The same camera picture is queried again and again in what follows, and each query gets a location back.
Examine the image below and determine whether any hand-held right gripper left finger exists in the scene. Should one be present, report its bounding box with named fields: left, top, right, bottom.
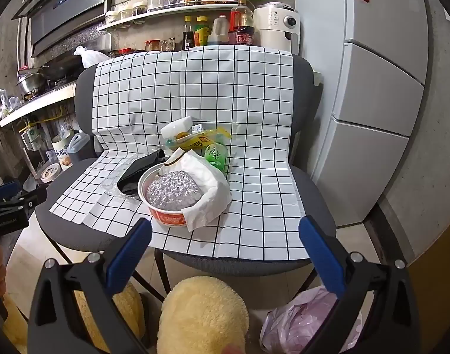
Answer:
left=27, top=218, right=152, bottom=354

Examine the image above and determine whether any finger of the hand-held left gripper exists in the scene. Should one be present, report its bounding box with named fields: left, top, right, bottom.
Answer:
left=0, top=185, right=49, bottom=212

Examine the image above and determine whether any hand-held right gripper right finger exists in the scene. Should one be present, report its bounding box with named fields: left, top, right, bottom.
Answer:
left=298, top=215, right=421, bottom=354

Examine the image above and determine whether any pink plastic bag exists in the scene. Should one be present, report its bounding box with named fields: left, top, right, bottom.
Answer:
left=260, top=286, right=363, bottom=354

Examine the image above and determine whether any clear plastic packaging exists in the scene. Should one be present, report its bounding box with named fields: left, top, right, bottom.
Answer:
left=99, top=155, right=149, bottom=203

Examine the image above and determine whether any grey scouring pad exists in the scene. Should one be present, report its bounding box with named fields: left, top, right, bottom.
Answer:
left=146, top=171, right=205, bottom=212

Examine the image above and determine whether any green tea bottle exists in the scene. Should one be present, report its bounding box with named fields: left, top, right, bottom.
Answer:
left=202, top=141, right=229, bottom=178

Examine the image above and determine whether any red white paper noodle bowl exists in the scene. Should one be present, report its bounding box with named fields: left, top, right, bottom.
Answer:
left=137, top=160, right=211, bottom=230

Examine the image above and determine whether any white printed paper bucket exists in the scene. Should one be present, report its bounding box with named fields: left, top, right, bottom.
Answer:
left=51, top=134, right=76, bottom=171

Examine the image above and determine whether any yellow fluffy slipper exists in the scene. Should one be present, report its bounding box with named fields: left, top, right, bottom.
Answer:
left=156, top=276, right=250, bottom=354
left=74, top=280, right=146, bottom=354

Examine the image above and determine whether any grey office chair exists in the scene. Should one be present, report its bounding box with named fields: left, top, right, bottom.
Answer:
left=35, top=53, right=338, bottom=303

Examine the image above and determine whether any grey blue plastic jug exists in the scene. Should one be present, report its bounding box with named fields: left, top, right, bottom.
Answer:
left=67, top=130, right=92, bottom=163

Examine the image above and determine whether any black plastic pouch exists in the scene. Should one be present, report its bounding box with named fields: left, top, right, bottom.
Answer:
left=116, top=148, right=167, bottom=196

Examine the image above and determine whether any kitchen counter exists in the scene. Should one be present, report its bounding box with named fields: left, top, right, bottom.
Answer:
left=0, top=79, right=78, bottom=128

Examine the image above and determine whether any clear plastic bag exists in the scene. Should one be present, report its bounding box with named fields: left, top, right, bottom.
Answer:
left=0, top=88, right=21, bottom=114

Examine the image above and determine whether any white paper napkin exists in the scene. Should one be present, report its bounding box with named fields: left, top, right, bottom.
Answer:
left=165, top=147, right=234, bottom=231

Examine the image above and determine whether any steel pot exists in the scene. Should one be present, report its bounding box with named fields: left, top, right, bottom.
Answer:
left=16, top=71, right=45, bottom=95

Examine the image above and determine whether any dark wok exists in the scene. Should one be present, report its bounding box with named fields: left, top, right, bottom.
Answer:
left=38, top=63, right=84, bottom=80

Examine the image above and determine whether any yellow snack wrapper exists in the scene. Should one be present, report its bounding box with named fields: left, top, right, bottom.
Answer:
left=172, top=127, right=233, bottom=153

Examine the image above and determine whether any white foam block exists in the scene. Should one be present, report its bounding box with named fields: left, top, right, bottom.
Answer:
left=160, top=116, right=196, bottom=141

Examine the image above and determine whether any white plastic bag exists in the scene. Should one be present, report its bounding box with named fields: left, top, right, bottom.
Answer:
left=74, top=46, right=109, bottom=69

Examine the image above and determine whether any white checkered cloth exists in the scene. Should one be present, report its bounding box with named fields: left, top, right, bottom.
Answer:
left=50, top=46, right=311, bottom=260

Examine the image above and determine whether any white refrigerator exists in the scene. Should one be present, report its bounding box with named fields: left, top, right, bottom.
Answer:
left=294, top=0, right=431, bottom=229

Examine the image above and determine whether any steel range hood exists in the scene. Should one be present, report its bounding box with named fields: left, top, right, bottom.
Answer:
left=11, top=0, right=117, bottom=58

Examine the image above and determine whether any dark sauce bottle yellow cap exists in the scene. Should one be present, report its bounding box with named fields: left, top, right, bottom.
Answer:
left=183, top=15, right=195, bottom=51

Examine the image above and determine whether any green bottle yellow cap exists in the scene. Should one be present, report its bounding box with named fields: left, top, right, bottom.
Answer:
left=193, top=16, right=211, bottom=47

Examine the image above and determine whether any white plastic jug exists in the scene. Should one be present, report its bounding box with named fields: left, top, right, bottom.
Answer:
left=208, top=15, right=230, bottom=45

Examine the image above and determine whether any large red label oil bottle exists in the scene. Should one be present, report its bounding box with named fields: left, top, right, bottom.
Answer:
left=229, top=0, right=256, bottom=47

